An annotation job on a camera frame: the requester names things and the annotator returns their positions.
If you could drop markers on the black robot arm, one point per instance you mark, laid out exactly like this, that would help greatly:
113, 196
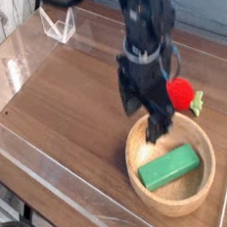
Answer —
147, 23

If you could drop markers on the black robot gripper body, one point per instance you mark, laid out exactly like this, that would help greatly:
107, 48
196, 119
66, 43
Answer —
150, 79

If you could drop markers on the brown wooden bowl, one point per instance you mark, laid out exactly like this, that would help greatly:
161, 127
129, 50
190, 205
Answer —
185, 194

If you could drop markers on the clear acrylic corner bracket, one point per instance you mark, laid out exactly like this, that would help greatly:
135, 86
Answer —
60, 31

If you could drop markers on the clear acrylic front barrier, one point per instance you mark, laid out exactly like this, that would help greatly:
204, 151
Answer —
64, 198

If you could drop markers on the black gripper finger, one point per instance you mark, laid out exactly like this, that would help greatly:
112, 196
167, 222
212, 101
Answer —
159, 123
128, 95

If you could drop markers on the red plush strawberry toy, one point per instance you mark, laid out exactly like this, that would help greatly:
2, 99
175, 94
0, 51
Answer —
183, 96

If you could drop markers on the green rectangular block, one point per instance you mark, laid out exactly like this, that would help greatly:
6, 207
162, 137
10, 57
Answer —
165, 169

